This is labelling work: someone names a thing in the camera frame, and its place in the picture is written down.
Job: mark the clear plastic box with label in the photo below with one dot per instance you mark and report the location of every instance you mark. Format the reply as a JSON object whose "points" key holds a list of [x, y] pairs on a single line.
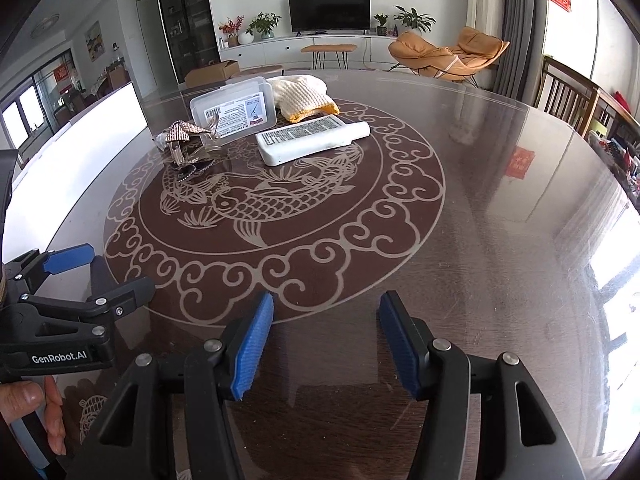
{"points": [[235, 107]]}

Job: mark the round ceiling light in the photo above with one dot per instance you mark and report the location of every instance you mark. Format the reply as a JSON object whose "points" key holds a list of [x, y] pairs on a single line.
{"points": [[45, 26]]}

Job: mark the dark glass display cabinet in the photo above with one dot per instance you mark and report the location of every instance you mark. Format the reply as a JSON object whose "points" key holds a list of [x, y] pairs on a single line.
{"points": [[185, 15]]}

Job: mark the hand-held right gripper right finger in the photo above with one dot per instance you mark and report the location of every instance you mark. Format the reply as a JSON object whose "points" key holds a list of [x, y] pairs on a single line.
{"points": [[400, 345]]}

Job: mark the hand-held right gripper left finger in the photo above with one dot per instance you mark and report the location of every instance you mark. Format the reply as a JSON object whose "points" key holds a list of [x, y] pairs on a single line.
{"points": [[252, 345]]}

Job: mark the brown cardboard box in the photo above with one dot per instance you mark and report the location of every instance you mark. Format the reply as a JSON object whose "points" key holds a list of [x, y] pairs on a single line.
{"points": [[212, 74]]}

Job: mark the grey curtain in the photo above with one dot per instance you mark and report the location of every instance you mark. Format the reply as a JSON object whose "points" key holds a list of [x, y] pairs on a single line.
{"points": [[520, 25]]}

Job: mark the white door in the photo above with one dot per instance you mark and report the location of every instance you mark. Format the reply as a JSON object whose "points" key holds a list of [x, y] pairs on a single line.
{"points": [[149, 42]]}

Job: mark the black television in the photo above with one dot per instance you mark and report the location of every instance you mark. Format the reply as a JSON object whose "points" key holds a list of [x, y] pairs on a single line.
{"points": [[330, 10]]}

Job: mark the white television cabinet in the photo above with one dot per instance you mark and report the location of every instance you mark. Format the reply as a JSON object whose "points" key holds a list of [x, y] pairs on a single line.
{"points": [[270, 50]]}

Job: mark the wooden dining chair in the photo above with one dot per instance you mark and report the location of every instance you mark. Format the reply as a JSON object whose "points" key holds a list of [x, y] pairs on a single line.
{"points": [[116, 79]]}

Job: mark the small potted plant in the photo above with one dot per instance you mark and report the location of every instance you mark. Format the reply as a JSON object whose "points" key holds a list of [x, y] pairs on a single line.
{"points": [[381, 22]]}

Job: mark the wooden bench with metal legs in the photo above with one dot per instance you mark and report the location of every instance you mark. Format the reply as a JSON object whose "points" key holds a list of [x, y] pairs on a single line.
{"points": [[329, 48]]}

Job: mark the orange lounge chair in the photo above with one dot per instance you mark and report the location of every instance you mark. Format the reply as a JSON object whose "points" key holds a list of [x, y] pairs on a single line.
{"points": [[480, 47], [415, 52]]}

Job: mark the large leafy potted plant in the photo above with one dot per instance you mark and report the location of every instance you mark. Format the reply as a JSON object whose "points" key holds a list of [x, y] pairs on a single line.
{"points": [[414, 19]]}

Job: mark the red paper sign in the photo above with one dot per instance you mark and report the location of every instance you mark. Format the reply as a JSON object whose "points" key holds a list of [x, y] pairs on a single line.
{"points": [[60, 72]]}

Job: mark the pile of colourful clutter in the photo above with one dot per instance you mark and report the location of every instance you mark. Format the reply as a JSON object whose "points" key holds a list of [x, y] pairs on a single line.
{"points": [[617, 160]]}

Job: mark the cream knit glove yellow cuff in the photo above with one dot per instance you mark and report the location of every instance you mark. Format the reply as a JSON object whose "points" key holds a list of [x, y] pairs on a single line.
{"points": [[302, 97]]}

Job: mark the white plastic bottle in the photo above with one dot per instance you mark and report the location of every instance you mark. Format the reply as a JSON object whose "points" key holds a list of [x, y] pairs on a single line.
{"points": [[310, 140]]}

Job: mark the wooden slatted chair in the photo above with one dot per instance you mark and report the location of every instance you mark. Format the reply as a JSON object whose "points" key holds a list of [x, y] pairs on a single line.
{"points": [[562, 90]]}

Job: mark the red flowers in vase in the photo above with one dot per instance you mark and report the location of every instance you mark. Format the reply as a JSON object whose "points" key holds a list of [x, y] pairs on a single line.
{"points": [[231, 27]]}

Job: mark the person's left hand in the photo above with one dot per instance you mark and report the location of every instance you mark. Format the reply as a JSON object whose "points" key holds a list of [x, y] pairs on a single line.
{"points": [[22, 400]]}

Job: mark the dark wooden chair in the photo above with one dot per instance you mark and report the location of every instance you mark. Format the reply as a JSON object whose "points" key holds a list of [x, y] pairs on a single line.
{"points": [[612, 115]]}

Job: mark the rhinestone bow hair clip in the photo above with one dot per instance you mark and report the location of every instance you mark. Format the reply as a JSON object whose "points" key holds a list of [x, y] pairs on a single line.
{"points": [[187, 132]]}

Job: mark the framed wall painting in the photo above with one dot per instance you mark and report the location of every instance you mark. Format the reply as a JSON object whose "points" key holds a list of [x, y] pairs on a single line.
{"points": [[93, 41]]}

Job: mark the round white vase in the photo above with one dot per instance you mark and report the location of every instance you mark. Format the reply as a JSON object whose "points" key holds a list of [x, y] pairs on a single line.
{"points": [[245, 38]]}

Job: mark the bushy green potted plant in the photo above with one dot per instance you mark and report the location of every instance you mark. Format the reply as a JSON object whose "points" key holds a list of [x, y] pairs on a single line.
{"points": [[263, 24]]}

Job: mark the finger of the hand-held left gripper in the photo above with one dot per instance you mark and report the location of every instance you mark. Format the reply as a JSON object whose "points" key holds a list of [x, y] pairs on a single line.
{"points": [[125, 292], [70, 259]]}

